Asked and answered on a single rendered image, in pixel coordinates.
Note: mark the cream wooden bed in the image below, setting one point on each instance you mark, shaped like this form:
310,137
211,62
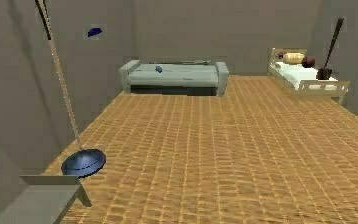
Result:
303,77

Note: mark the floor lamp with blue base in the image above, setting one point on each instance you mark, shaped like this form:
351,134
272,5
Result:
83,162

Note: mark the yellow cylindrical pillow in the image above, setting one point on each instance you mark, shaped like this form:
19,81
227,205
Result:
293,57

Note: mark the dark red ball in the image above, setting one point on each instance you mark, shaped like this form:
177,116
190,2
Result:
308,61

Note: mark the grey-green sofa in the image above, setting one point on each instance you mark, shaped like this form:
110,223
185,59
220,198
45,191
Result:
173,76

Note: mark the blue wall fixture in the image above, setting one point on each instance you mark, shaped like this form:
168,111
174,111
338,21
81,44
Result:
94,32

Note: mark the grey flat object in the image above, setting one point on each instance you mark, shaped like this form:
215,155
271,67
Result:
193,62

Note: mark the grey table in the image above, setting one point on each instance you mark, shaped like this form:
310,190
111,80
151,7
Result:
40,200

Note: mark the small blue object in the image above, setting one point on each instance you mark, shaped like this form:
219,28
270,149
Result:
158,69

